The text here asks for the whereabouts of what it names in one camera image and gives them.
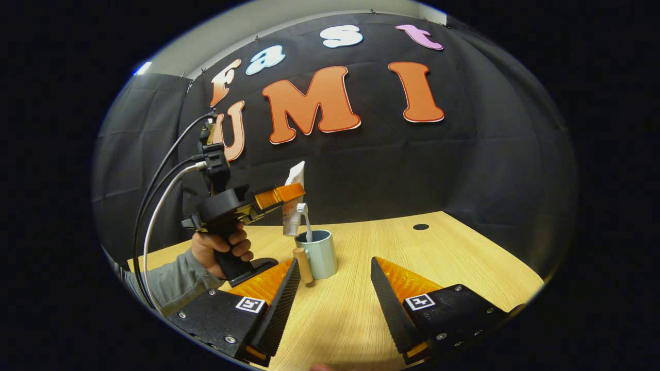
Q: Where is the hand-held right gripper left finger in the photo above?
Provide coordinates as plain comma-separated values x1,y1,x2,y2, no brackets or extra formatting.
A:
166,258,301,367

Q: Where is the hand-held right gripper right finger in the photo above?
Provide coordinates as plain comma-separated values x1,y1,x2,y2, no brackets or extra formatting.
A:
370,256,526,365

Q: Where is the white toothpaste tube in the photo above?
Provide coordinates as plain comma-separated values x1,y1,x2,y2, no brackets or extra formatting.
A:
282,161,306,237

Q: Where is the white toothbrush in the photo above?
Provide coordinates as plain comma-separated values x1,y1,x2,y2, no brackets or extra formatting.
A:
296,203,314,243

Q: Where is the light blue cup wooden handle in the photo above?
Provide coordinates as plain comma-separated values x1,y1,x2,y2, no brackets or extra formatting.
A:
292,229,339,285

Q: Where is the wooden desktop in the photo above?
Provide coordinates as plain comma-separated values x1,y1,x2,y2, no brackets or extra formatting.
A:
128,210,546,371

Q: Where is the black backdrop cloth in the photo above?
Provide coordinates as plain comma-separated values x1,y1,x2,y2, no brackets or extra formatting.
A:
92,11,578,281

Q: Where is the black cable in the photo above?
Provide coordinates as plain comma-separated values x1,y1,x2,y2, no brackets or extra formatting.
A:
133,111,217,310

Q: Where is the white cable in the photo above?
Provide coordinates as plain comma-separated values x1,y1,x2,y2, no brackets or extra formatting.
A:
142,161,208,316

